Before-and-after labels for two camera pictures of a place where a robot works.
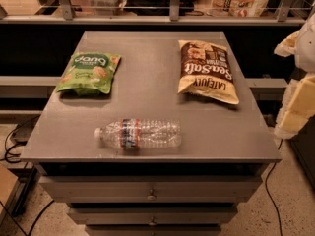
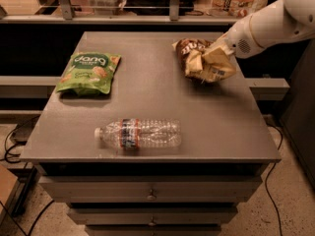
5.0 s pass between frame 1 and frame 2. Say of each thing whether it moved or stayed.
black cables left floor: stayed
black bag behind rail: stayed
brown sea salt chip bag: moved
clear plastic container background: stayed
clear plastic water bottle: stayed
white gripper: moved
